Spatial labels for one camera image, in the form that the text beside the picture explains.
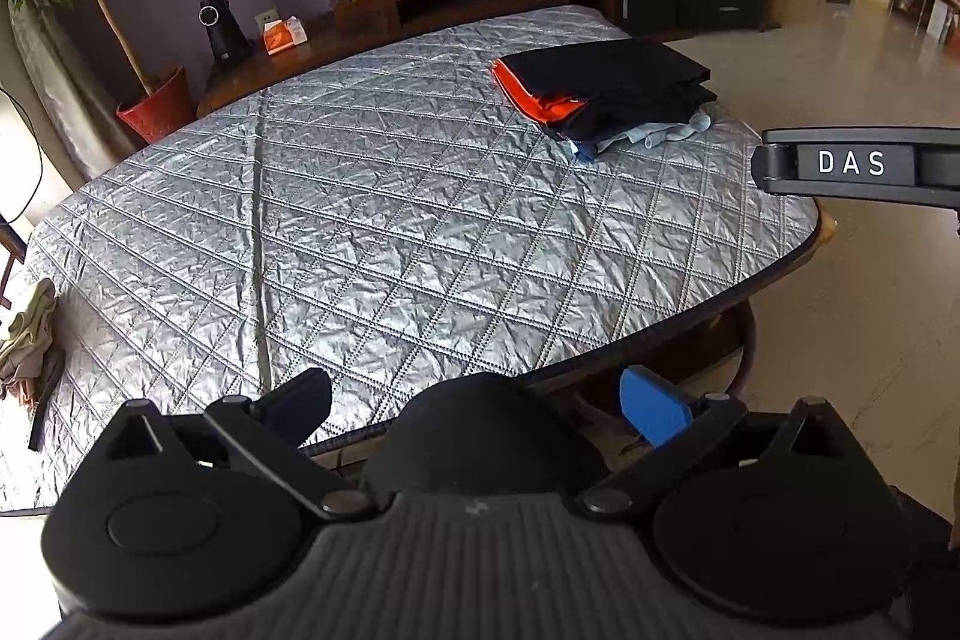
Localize silver quilted blanket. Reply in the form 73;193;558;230
0;4;820;513

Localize light blue cloth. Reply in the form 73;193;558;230
596;111;713;154

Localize beige folded clothes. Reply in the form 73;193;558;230
0;278;59;405

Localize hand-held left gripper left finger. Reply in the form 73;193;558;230
105;366;376;522

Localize orange white tissue box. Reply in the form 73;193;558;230
261;15;310;56

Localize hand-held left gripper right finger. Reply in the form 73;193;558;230
579;365;856;522

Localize black magnifying glass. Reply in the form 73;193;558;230
28;347;67;451

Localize black orange zippered garment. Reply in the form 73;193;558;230
491;36;719;142

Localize red plant pot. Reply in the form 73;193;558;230
116;66;197;145

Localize grey curtain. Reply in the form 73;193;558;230
0;0;143;161

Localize black conical device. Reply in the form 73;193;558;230
199;0;254;69

